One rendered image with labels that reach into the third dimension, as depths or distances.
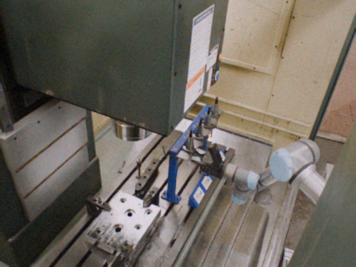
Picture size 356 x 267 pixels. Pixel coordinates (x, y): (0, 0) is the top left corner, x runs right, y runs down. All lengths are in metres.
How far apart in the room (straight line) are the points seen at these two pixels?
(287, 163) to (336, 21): 0.91
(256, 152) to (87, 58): 1.50
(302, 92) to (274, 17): 0.46
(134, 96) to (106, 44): 0.17
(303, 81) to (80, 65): 1.35
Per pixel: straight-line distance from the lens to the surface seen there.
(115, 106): 1.11
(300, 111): 2.18
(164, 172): 1.95
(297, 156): 1.33
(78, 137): 1.81
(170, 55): 0.93
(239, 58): 2.12
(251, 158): 2.30
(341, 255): 0.42
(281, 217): 1.99
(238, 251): 1.86
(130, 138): 1.23
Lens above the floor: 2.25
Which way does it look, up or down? 38 degrees down
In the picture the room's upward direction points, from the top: 4 degrees clockwise
